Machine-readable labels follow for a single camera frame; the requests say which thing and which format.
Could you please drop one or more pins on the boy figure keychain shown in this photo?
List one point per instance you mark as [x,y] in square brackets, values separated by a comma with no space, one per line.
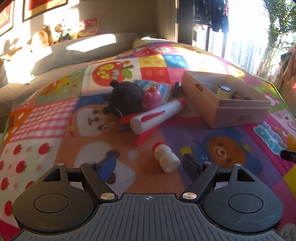
[238,96]

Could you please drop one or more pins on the white pillow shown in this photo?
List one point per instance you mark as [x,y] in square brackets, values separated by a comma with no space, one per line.
[80,50]

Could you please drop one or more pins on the orange plush toy on ledge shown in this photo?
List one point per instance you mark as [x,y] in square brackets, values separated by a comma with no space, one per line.
[42,38]

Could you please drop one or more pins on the framed red wall picture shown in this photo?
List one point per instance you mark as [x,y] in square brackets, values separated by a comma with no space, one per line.
[6,17]

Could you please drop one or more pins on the small white yogurt bottle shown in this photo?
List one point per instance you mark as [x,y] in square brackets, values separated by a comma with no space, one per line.
[167,159]

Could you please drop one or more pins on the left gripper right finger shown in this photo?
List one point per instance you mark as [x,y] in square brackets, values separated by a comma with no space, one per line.
[202,176]

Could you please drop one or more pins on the yellow pudding toy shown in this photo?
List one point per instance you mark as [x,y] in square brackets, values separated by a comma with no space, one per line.
[224,92]

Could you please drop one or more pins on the white cardboard box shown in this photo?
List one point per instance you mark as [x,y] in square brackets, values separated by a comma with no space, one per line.
[200,90]

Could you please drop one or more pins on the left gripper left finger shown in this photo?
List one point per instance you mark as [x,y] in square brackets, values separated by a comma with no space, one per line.
[95,176]

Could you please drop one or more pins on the pink cartoon squishy toy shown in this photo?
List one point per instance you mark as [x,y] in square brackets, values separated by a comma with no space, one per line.
[152,99]

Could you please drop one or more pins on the blue white tissue pack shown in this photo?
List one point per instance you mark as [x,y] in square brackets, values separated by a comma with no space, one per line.
[163,88]

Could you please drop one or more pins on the colourful cartoon play mat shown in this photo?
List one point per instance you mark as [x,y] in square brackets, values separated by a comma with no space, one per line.
[62,126]

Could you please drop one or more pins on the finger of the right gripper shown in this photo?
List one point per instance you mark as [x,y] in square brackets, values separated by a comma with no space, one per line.
[288,155]

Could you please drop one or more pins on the black plush toy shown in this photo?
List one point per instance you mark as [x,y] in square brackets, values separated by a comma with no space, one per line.
[125,99]

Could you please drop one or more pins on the hanging dark clothes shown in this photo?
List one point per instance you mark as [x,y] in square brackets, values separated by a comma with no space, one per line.
[213,13]

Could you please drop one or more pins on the red picture book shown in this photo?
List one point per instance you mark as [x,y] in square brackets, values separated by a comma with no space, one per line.
[88,28]

